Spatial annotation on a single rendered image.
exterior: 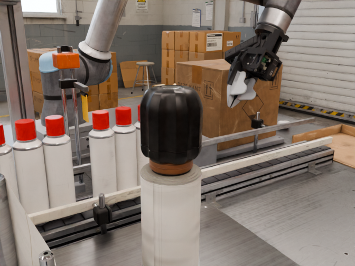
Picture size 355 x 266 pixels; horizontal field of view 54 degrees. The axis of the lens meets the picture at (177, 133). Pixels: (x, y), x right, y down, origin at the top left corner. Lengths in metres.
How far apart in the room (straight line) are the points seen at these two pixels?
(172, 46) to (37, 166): 4.27
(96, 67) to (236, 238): 0.79
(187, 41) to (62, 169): 4.05
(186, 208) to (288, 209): 0.47
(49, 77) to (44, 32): 5.35
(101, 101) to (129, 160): 3.73
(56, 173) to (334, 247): 0.57
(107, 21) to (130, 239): 0.74
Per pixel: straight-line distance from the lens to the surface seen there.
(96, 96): 4.41
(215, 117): 1.13
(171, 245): 0.49
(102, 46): 1.22
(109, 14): 1.18
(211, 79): 1.13
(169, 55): 4.93
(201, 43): 4.48
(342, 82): 5.11
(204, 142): 0.91
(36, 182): 0.70
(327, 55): 5.18
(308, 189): 1.01
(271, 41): 0.88
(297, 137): 1.35
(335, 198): 0.99
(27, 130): 0.67
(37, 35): 6.45
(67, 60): 0.74
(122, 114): 0.72
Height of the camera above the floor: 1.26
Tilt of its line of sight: 18 degrees down
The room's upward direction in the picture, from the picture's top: 1 degrees clockwise
